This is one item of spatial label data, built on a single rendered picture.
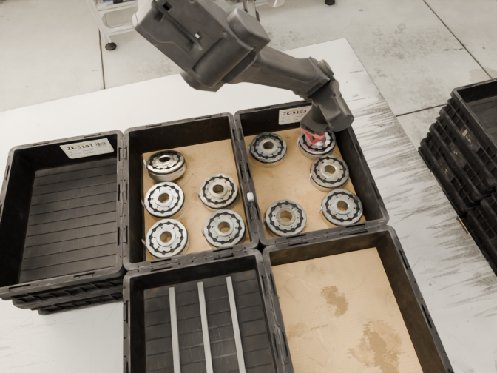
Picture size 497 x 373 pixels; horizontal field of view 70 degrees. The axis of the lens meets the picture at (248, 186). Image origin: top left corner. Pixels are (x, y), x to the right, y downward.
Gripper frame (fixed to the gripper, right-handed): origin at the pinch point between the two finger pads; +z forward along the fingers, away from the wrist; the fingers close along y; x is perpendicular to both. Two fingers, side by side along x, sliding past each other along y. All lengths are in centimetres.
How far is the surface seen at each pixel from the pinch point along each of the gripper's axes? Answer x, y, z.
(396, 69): 19, 139, 91
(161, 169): 25.9, -35.1, -2.0
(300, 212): -9.7, -21.6, 0.7
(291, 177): -1.1, -13.2, 3.8
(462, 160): -39, 58, 47
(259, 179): 5.4, -19.1, 3.7
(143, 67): 154, 38, 89
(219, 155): 19.5, -20.1, 3.7
